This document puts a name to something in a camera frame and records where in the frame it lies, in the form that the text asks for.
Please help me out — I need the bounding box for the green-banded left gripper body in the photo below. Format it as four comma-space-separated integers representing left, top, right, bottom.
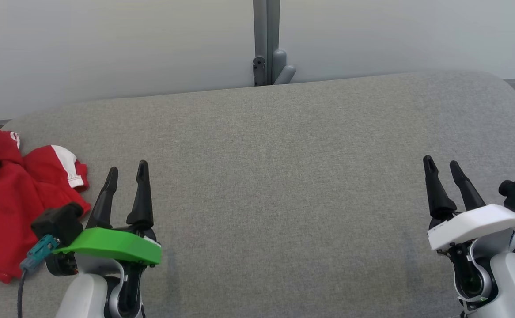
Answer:
53, 224, 163, 267

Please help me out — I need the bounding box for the dark grey post bracket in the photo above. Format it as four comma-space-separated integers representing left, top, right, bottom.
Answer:
252, 56, 267, 87

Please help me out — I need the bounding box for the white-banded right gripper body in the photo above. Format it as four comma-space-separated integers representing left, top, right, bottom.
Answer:
427, 204, 515, 252

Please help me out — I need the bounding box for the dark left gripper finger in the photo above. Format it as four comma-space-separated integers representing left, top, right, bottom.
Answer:
85, 167, 119, 230
126, 159, 155, 230

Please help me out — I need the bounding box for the grey metal partition post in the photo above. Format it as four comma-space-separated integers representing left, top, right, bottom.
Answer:
253, 0, 281, 87

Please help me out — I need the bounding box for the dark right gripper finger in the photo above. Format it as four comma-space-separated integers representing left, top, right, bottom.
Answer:
450, 160, 487, 212
423, 155, 458, 220

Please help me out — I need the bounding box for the grey rounded post foot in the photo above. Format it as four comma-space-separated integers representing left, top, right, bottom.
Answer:
273, 49, 297, 85

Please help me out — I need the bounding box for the black cable with teal plug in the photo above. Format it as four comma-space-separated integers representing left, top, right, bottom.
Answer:
17, 234, 60, 318

